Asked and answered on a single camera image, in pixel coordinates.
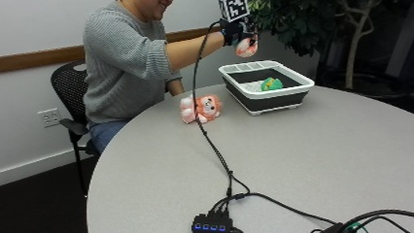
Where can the black mesh office chair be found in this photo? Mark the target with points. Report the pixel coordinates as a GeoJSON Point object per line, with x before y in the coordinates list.
{"type": "Point", "coordinates": [71, 97]}

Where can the black hub with blue lights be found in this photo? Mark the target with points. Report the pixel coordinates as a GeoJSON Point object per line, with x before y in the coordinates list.
{"type": "Point", "coordinates": [211, 224]}

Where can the black device with green part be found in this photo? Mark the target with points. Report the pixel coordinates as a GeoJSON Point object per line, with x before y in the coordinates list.
{"type": "Point", "coordinates": [359, 226]}

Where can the white wall outlet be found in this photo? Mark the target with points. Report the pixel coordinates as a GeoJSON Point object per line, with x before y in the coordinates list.
{"type": "Point", "coordinates": [50, 117]}

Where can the white marker cube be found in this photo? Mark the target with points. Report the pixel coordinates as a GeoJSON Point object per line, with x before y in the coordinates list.
{"type": "Point", "coordinates": [234, 9]}

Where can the green and yellow soft toy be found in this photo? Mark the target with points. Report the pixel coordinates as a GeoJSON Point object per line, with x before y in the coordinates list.
{"type": "Point", "coordinates": [272, 84]}

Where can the wooden wall rail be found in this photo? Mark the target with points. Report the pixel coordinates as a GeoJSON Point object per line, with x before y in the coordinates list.
{"type": "Point", "coordinates": [53, 56]}

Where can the the person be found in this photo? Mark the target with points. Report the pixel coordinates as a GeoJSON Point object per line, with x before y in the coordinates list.
{"type": "Point", "coordinates": [126, 64]}

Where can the pink lion soft toy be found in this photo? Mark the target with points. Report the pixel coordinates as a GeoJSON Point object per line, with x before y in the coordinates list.
{"type": "Point", "coordinates": [203, 108]}

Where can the white and grey collapsible basin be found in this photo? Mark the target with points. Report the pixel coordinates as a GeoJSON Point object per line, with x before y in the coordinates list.
{"type": "Point", "coordinates": [266, 86]}

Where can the green indoor tree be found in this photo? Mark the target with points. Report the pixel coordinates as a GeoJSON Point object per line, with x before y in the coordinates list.
{"type": "Point", "coordinates": [319, 26]}

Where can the pink and white soft toy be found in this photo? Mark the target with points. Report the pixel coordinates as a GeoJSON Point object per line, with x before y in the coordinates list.
{"type": "Point", "coordinates": [247, 48]}

